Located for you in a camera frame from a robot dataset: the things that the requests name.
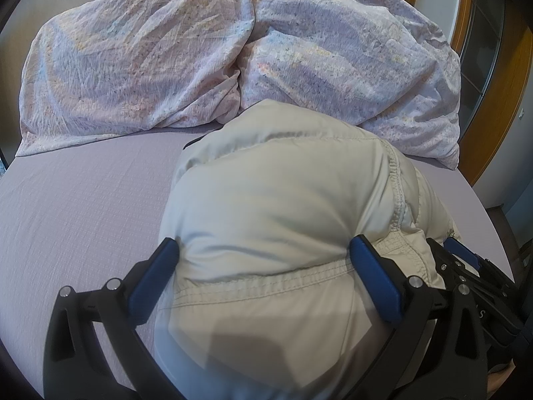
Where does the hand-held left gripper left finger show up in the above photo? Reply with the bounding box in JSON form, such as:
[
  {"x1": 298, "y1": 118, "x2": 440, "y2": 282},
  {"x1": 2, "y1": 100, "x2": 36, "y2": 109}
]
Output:
[{"x1": 44, "y1": 237, "x2": 185, "y2": 400}]

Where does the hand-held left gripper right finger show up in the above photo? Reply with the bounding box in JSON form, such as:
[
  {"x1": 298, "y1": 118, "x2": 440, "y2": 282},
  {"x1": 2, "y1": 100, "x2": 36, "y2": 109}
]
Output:
[{"x1": 349, "y1": 234, "x2": 488, "y2": 400}]

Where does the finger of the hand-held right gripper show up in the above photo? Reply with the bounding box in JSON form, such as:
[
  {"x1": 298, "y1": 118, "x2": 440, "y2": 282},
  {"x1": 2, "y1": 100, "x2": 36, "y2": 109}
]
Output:
[
  {"x1": 426, "y1": 237, "x2": 472, "y2": 289},
  {"x1": 442, "y1": 237, "x2": 486, "y2": 274}
]

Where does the beige puffer jacket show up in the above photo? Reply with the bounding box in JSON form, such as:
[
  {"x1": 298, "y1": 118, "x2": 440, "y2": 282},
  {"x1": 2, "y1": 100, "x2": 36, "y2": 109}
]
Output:
[{"x1": 152, "y1": 99, "x2": 461, "y2": 400}]

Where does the wooden wardrobe with glass panels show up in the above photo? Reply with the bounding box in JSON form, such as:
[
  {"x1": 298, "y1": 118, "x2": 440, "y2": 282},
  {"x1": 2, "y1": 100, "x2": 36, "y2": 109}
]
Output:
[{"x1": 360, "y1": 0, "x2": 533, "y2": 209}]

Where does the floral lavender duvet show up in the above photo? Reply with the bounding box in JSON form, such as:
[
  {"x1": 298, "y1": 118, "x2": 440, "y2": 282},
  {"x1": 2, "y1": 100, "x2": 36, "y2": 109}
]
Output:
[{"x1": 17, "y1": 0, "x2": 463, "y2": 171}]

